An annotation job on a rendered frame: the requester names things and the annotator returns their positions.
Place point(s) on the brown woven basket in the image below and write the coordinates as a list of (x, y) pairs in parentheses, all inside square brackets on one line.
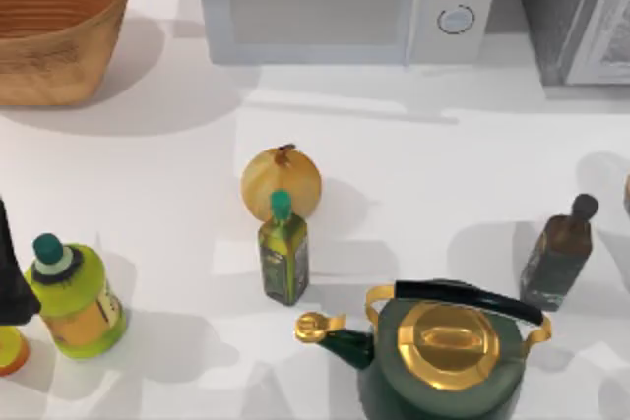
[(54, 53)]

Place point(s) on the square green oil bottle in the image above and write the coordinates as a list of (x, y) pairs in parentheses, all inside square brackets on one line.
[(284, 258)]

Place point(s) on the orange and yellow container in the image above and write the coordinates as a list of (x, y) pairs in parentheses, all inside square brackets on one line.
[(10, 348)]

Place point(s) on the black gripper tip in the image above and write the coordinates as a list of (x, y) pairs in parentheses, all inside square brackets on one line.
[(10, 287)]

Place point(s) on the yellow onion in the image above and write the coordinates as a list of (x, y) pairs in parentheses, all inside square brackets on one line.
[(290, 179)]

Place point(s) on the tan round object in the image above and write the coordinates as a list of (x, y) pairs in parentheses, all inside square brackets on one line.
[(627, 194)]

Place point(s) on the microwave knob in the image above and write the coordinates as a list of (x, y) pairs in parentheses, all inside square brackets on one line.
[(456, 19)]

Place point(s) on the green and gold kettle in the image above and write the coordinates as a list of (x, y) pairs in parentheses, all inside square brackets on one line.
[(438, 361)]

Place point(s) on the dark brown square bottle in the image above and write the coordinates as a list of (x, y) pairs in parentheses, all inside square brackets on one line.
[(558, 262)]

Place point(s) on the round yellow-green bottle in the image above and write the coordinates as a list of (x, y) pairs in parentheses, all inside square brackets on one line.
[(81, 307)]

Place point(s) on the pale microwave oven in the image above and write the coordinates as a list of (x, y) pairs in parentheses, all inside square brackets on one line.
[(315, 7)]

